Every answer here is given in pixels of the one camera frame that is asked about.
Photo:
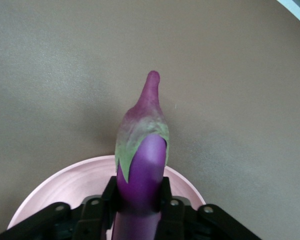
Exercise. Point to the pink plate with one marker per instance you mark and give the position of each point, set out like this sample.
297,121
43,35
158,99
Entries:
72,182

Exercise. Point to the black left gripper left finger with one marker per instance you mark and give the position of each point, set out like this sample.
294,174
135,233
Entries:
85,220

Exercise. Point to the purple eggplant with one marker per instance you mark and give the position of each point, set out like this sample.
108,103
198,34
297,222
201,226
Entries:
145,162

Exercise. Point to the brown table cloth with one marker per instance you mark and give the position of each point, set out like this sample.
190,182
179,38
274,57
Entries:
65,75

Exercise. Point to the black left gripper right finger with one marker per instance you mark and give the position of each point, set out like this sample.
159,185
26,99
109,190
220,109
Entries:
185,222

